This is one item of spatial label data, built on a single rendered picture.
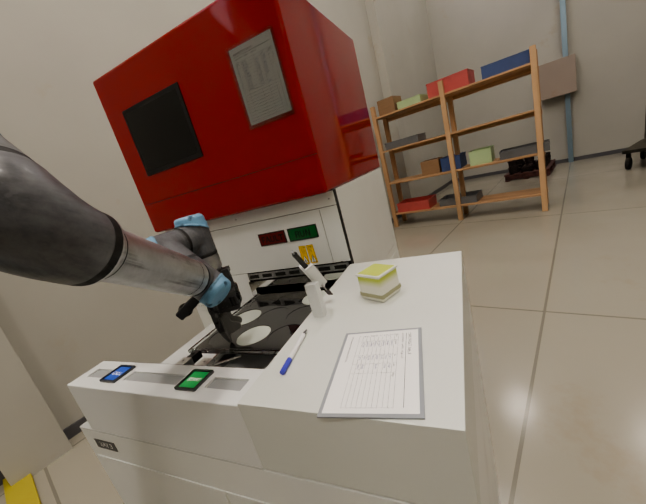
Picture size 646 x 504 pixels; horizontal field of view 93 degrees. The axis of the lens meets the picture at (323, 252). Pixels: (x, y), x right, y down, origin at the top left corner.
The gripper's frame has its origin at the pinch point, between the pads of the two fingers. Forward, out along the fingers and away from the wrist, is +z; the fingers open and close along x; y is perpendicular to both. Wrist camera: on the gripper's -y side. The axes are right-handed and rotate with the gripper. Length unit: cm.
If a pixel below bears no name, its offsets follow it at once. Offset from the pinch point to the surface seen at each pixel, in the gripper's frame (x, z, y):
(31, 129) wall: 167, -112, -111
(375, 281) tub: -19.6, -10.5, 40.3
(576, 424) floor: 5, 91, 119
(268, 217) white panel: 29.6, -26.3, 21.2
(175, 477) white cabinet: -21.0, 18.6, -15.9
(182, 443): -25.4, 7.4, -9.1
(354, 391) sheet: -45, -5, 26
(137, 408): -19.9, -0.4, -17.1
